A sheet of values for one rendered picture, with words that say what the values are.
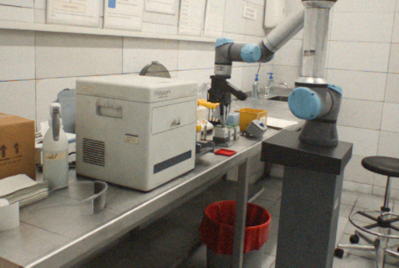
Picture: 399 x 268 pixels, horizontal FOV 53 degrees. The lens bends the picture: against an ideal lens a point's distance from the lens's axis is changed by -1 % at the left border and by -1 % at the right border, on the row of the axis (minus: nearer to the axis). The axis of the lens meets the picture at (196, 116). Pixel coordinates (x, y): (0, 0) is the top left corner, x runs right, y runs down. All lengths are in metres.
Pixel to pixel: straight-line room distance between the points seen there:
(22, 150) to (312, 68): 0.96
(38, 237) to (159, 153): 0.41
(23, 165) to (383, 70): 3.29
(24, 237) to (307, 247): 1.10
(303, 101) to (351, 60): 2.56
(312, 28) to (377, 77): 2.54
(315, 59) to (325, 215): 0.59
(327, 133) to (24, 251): 1.13
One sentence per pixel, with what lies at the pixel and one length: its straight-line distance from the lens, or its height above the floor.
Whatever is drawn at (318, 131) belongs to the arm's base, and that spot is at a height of 0.99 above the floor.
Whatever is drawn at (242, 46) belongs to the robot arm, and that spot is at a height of 1.29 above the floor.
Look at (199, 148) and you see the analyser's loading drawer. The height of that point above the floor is 0.93.
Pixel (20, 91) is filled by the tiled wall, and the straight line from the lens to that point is 1.61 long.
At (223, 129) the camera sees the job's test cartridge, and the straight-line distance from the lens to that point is 1.72.
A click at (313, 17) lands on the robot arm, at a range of 1.47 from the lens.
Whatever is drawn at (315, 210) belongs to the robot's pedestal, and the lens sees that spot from 1.64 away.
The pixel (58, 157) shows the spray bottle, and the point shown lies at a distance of 1.18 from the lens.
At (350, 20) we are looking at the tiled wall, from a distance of 4.01.
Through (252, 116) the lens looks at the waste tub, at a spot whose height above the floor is 0.95.
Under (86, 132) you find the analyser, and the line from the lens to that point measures 1.26.
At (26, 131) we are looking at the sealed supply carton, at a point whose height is 1.03.
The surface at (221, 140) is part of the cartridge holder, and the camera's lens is 1.72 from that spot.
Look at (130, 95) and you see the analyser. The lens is 1.13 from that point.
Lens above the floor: 1.29
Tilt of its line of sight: 10 degrees down
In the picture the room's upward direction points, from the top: 3 degrees clockwise
